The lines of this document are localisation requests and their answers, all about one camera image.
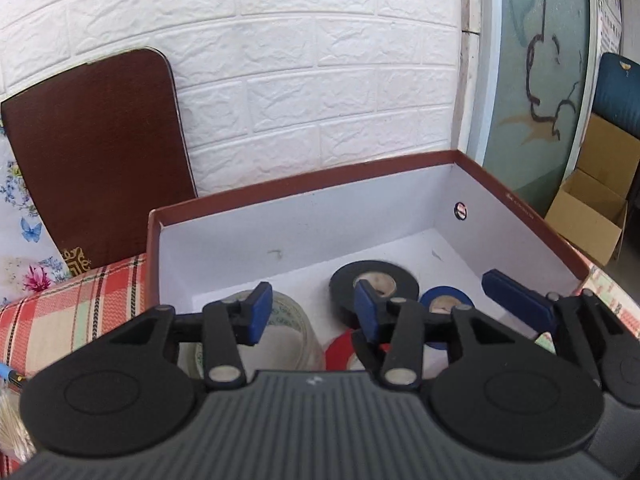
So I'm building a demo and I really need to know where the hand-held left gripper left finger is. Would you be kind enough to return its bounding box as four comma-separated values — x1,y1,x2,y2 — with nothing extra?
107,281,274,391

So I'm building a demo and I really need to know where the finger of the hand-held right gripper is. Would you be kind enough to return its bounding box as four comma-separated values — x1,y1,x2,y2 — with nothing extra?
482,269,640,386

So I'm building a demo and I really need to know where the clear tape roll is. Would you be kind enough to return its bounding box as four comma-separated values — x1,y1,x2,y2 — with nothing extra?
177,290,326,378

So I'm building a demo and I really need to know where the black tape roll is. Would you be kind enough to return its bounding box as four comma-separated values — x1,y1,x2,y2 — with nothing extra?
329,261,421,332

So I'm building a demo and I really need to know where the blue tape roll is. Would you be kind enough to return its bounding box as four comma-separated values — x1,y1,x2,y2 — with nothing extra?
419,285,476,352

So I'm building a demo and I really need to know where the floral Beautiful Day panel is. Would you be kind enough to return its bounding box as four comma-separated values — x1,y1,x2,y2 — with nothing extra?
0,120,74,311

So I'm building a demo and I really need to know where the paper notice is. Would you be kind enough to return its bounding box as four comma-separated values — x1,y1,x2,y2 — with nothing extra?
597,0,627,57

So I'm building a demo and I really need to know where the red tape roll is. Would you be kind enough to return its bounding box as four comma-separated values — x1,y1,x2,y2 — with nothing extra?
324,331,372,374

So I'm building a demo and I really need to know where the dark blue chair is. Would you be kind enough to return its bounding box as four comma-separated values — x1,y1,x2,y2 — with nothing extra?
592,52,640,139

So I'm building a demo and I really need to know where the blue pen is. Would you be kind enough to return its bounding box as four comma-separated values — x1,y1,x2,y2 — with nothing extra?
0,362,29,387

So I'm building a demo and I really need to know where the glass door with cartoon drawing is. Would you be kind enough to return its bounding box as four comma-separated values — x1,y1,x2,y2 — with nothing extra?
480,0,597,207

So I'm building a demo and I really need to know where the bag of toothpicks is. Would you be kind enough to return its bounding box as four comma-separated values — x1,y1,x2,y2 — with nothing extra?
0,385,39,467

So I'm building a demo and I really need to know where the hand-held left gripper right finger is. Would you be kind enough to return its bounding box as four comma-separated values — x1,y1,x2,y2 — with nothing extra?
350,280,531,391

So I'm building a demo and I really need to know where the red plaid blanket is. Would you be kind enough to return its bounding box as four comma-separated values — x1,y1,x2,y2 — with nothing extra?
0,245,640,480

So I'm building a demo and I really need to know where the tan cardboard box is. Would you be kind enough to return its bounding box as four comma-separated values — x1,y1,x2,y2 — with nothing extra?
544,112,640,267

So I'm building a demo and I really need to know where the brown cardboard shoe box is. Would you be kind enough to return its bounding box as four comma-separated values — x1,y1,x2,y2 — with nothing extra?
146,149,593,377

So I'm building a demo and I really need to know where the brown wooden board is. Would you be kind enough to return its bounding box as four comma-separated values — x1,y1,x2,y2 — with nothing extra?
0,47,199,279

